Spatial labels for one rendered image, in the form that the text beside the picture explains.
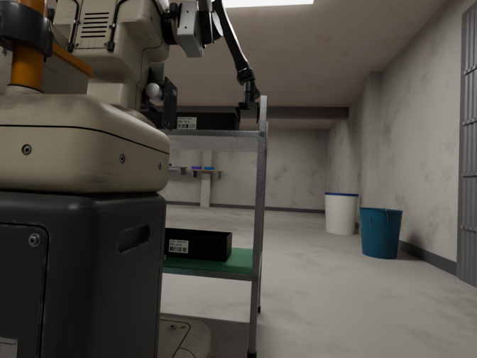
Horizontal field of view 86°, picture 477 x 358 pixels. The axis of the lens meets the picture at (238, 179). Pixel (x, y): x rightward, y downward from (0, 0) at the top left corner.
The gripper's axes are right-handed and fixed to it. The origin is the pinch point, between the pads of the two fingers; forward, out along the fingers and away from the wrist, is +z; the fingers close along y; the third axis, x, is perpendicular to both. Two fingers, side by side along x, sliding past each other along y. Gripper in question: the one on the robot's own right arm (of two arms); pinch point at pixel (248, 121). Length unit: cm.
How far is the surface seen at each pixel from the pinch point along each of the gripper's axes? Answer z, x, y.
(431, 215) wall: 58, -170, -185
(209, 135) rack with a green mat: 10.9, 20.9, 14.6
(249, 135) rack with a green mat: 10.7, 21.0, -2.6
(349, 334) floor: 105, -7, -54
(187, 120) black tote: 1.4, 8.1, 28.9
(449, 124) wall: -34, -146, -186
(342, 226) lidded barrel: 97, -322, -136
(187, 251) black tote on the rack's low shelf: 65, 8, 26
